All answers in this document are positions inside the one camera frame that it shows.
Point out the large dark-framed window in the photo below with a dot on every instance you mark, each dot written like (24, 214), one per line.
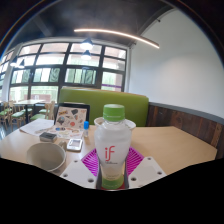
(50, 66)

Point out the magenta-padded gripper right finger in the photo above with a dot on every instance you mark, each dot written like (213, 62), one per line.
(146, 171)

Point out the wooden chairs with green seats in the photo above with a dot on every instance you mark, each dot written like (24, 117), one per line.
(43, 115)

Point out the white paper cup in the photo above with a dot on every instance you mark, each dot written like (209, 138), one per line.
(45, 156)

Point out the clear bottle with green cap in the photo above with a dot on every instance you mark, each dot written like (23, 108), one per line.
(112, 146)

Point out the small white flat device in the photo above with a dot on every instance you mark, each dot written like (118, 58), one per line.
(75, 144)

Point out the long linear ceiling light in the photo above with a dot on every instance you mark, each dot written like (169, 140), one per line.
(116, 33)

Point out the green upholstered bench backrest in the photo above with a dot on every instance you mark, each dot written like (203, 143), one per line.
(100, 100)

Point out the wooden dining table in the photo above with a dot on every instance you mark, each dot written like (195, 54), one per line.
(28, 101)

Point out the white sticker-printed sheet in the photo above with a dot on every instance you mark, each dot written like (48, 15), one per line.
(68, 133)

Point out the black sticker-covered laptop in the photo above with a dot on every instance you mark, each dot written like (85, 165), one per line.
(71, 116)

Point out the small black box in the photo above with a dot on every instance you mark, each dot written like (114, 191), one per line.
(48, 136)

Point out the small blue-capped bottle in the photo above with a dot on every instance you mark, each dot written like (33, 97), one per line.
(86, 128)

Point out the white paper sheets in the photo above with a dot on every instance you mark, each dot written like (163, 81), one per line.
(35, 126)

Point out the black pendant lamps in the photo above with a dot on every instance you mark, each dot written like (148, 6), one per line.
(86, 44)

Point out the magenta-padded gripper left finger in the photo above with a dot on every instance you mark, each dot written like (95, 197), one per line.
(78, 173)

